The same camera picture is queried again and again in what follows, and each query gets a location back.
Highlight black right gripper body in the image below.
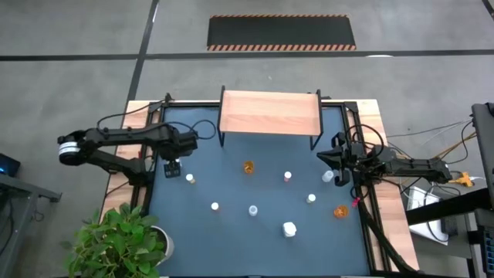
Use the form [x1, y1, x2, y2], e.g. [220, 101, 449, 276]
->
[332, 132, 366, 188]

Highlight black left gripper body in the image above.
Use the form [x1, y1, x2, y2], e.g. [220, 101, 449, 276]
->
[163, 158, 182, 179]

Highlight white melatonin bottle blue label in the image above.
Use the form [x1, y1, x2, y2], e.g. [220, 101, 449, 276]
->
[282, 221, 298, 239]

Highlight white plant pot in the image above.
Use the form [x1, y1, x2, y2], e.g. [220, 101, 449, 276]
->
[148, 225, 175, 267]

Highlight white flat box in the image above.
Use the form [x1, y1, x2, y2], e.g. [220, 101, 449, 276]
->
[407, 185, 451, 246]

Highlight green leafy plant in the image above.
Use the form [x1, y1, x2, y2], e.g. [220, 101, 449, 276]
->
[59, 203, 167, 278]

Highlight blue-grey table mat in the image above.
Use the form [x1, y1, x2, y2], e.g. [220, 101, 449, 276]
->
[148, 106, 371, 277]

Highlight yellow power splitter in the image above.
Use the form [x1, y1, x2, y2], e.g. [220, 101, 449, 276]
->
[448, 171, 475, 188]

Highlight black hazard-striped floor mat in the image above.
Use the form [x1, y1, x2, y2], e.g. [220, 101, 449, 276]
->
[206, 14, 357, 53]

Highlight dark grey monitor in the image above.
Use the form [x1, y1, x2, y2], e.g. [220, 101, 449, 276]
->
[470, 102, 494, 198]

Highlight grey metal desk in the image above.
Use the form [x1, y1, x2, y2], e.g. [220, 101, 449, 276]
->
[0, 173, 63, 278]

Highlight black device blue light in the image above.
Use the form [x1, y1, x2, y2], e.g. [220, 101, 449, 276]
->
[0, 153, 22, 178]

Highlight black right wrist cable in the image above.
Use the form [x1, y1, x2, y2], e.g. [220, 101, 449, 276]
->
[344, 123, 387, 155]

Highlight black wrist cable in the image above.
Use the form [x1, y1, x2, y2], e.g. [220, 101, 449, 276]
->
[344, 123, 387, 155]
[169, 118, 218, 141]

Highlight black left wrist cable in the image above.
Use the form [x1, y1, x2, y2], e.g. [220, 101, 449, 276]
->
[169, 118, 218, 141]

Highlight black aluminium table frame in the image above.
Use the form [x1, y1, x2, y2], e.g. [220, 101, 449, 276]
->
[129, 92, 420, 278]

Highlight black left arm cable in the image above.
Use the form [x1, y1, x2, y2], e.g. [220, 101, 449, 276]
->
[96, 98, 173, 131]

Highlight wooden shelf black metal frame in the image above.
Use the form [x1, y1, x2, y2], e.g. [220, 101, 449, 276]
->
[217, 85, 324, 151]

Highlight grey floor cable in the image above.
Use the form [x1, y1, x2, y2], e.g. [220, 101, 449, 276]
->
[387, 119, 474, 139]

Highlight black braided cable conduit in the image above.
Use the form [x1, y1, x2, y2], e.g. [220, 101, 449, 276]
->
[354, 188, 418, 275]

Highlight black desk frame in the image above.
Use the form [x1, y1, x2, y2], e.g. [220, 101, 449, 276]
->
[404, 187, 494, 278]

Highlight tan floor cable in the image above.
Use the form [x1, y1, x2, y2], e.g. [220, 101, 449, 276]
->
[434, 131, 478, 160]

